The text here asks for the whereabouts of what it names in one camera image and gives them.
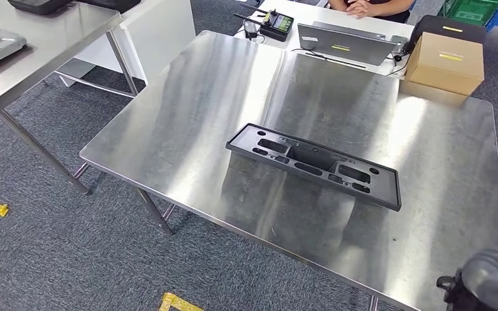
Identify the grey laptop with yellow sticker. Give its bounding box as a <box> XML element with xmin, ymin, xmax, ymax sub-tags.
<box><xmin>297</xmin><ymin>21</ymin><xmax>398</xmax><ymax>67</ymax></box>

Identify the person's right hand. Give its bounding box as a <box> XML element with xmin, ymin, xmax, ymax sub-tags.
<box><xmin>345</xmin><ymin>0</ymin><xmax>365</xmax><ymax>19</ymax></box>

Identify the black plastic panel part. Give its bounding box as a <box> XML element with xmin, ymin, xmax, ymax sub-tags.
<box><xmin>225</xmin><ymin>123</ymin><xmax>402</xmax><ymax>212</ymax></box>

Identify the person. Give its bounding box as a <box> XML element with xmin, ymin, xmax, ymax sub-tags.
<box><xmin>328</xmin><ymin>0</ymin><xmax>418</xmax><ymax>25</ymax></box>

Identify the small black gadget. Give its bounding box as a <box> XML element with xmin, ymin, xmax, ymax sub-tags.
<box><xmin>243</xmin><ymin>20</ymin><xmax>262</xmax><ymax>41</ymax></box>

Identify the small black desk adapter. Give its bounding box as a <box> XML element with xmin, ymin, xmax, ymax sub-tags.
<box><xmin>390</xmin><ymin>35</ymin><xmax>410</xmax><ymax>64</ymax></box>

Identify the yellow floor tape square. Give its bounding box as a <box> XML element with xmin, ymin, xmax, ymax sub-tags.
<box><xmin>158</xmin><ymin>292</ymin><xmax>206</xmax><ymax>311</ymax></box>

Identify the black desk cable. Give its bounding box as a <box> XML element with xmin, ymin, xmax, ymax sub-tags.
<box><xmin>292</xmin><ymin>48</ymin><xmax>368</xmax><ymax>69</ymax></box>

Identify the black ridged block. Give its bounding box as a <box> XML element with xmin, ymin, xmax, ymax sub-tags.
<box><xmin>7</xmin><ymin>0</ymin><xmax>75</xmax><ymax>16</ymax></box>

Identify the person's left hand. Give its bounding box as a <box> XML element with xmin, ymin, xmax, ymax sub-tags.
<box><xmin>359</xmin><ymin>0</ymin><xmax>377</xmax><ymax>18</ymax></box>

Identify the white desk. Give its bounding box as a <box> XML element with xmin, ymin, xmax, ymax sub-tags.
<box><xmin>233</xmin><ymin>0</ymin><xmax>415</xmax><ymax>80</ymax></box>

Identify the tan cardboard box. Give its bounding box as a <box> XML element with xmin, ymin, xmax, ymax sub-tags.
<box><xmin>405</xmin><ymin>32</ymin><xmax>485</xmax><ymax>97</ymax></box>
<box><xmin>399</xmin><ymin>79</ymin><xmax>469</xmax><ymax>108</ymax></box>

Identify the black transmitter with screen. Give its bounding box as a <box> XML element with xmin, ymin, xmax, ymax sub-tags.
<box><xmin>233</xmin><ymin>3</ymin><xmax>295</xmax><ymax>43</ymax></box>

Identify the green plastic crate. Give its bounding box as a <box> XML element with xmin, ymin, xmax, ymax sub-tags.
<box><xmin>438</xmin><ymin>0</ymin><xmax>498</xmax><ymax>27</ymax></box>

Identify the white cabinet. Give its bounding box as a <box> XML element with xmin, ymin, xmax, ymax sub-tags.
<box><xmin>55</xmin><ymin>0</ymin><xmax>196</xmax><ymax>87</ymax></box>

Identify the black rounded slab part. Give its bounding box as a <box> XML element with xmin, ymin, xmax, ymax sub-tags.
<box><xmin>77</xmin><ymin>0</ymin><xmax>141</xmax><ymax>14</ymax></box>

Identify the stainless steel workbench table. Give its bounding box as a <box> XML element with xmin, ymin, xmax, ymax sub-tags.
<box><xmin>79</xmin><ymin>30</ymin><xmax>498</xmax><ymax>311</ymax></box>

